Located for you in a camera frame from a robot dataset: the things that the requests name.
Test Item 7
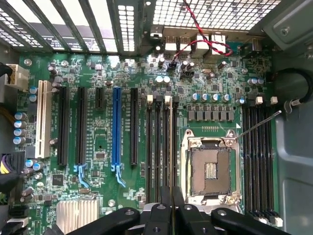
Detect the silver CPU socket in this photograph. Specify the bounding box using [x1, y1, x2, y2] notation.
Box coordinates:
[179, 129, 243, 206]

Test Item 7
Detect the short black expansion slot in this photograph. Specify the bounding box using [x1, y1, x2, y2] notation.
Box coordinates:
[94, 87, 106, 111]

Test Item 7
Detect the red black twisted wire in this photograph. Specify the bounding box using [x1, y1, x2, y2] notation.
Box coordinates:
[167, 0, 234, 72]

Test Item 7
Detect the grey metal PC case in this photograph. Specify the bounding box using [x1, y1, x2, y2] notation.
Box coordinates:
[0, 0, 313, 235]

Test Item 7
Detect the yellow braided cable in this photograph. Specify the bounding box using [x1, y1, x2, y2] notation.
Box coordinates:
[0, 104, 13, 118]

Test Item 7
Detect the green motherboard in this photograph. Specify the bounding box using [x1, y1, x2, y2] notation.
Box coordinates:
[14, 50, 277, 235]

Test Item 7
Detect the black wire white label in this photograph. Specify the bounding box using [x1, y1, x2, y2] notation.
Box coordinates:
[270, 68, 313, 110]

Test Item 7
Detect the white power connector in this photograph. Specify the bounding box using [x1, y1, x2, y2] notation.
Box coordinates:
[5, 63, 29, 92]

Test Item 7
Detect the silver rear port block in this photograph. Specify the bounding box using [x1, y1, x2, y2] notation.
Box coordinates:
[195, 33, 210, 57]
[164, 34, 179, 53]
[178, 34, 192, 53]
[210, 33, 227, 53]

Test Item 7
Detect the long black expansion slot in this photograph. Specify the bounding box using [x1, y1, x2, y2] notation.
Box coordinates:
[129, 87, 139, 166]
[57, 86, 71, 166]
[73, 86, 89, 188]

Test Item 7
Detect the white expansion slot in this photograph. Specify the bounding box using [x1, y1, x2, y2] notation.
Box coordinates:
[35, 80, 52, 159]

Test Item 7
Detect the blue expansion slot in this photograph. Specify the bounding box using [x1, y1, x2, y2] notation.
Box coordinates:
[110, 86, 127, 188]

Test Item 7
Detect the black main power connector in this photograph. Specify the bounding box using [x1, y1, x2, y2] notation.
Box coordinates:
[0, 151, 27, 177]

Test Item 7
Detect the thin metal locking lever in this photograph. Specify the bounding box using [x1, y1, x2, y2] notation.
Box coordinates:
[234, 109, 283, 141]

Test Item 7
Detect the silver finned heat sink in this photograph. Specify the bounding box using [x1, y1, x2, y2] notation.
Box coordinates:
[56, 198, 100, 235]

